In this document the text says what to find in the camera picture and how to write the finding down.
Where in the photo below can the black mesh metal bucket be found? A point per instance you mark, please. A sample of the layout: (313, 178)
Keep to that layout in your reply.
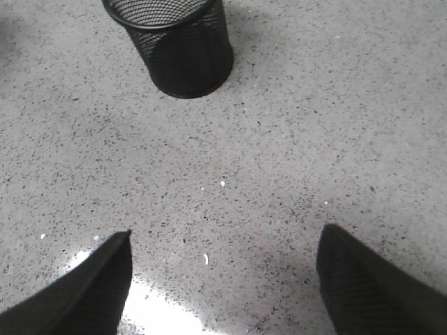
(184, 44)

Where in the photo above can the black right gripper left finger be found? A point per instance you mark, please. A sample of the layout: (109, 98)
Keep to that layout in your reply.
(87, 300)

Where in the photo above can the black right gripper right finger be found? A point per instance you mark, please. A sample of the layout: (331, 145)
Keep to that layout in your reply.
(366, 294)

